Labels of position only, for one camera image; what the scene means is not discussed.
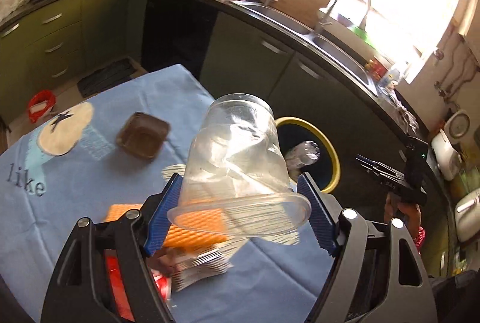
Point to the blue patterned tablecloth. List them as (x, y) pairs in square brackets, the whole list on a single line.
[(42, 197)]

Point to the green kitchen cabinets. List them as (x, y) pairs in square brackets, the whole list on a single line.
[(229, 47)]

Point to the chrome kitchen faucet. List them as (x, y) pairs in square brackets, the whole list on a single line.
[(352, 14)]

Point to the red dustpan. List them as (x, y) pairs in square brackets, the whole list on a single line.
[(40, 105)]

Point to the red white drink carton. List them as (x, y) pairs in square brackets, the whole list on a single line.
[(183, 268)]

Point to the person's right hand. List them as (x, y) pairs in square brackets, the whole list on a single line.
[(410, 211)]

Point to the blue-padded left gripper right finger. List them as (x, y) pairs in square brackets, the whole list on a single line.
[(377, 274)]

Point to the clear plastic cup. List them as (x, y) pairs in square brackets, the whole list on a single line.
[(236, 181)]

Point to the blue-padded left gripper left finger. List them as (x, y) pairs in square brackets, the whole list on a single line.
[(81, 289)]

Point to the yellow-rimmed trash bin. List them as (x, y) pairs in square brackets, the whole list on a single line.
[(326, 171)]

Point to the red cola can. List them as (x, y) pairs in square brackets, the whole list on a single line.
[(163, 284)]

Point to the brown plastic tray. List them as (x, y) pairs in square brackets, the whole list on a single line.
[(143, 135)]

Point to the white rice cooker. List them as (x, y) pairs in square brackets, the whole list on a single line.
[(448, 158)]

